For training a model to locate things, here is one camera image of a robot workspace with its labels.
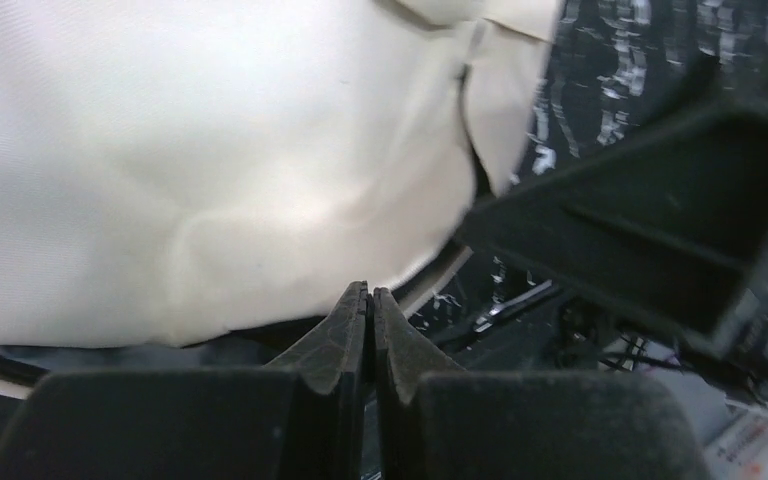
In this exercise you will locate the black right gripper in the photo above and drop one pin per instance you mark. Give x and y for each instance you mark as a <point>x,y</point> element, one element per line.
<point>667,227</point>

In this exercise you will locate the beige student backpack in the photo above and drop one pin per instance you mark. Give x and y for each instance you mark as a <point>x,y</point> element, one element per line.
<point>172,172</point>

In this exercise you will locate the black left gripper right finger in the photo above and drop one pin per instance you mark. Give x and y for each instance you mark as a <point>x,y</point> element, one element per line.
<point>438,420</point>

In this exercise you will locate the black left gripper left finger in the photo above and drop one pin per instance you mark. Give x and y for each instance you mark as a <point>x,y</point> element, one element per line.
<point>300,416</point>

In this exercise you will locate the steel wrench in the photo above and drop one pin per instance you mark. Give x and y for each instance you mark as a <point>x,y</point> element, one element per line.
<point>511,308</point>

